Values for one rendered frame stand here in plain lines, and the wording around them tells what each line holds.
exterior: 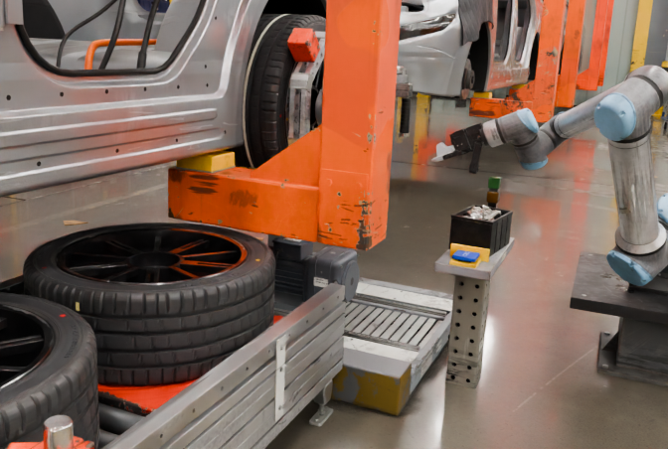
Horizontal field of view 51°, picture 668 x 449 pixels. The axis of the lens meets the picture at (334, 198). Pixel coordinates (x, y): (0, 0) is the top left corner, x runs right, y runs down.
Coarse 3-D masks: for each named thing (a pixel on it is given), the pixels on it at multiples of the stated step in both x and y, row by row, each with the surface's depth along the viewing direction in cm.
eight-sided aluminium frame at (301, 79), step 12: (324, 36) 237; (324, 48) 236; (300, 72) 231; (312, 72) 230; (300, 84) 228; (300, 108) 230; (300, 120) 230; (288, 132) 233; (300, 132) 231; (288, 144) 234
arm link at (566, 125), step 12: (636, 72) 189; (648, 72) 186; (660, 72) 186; (660, 84) 184; (600, 96) 212; (576, 108) 227; (588, 108) 218; (552, 120) 242; (564, 120) 233; (576, 120) 226; (588, 120) 220; (552, 132) 241; (564, 132) 236; (576, 132) 232
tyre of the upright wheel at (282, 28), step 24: (264, 24) 242; (288, 24) 238; (312, 24) 244; (264, 48) 232; (288, 48) 231; (264, 72) 230; (288, 72) 233; (264, 96) 228; (264, 120) 230; (264, 144) 233
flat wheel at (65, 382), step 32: (0, 320) 146; (32, 320) 143; (64, 320) 142; (0, 352) 134; (32, 352) 145; (64, 352) 128; (96, 352) 137; (0, 384) 116; (32, 384) 116; (64, 384) 119; (96, 384) 137; (0, 416) 108; (32, 416) 112; (96, 416) 135; (96, 448) 135
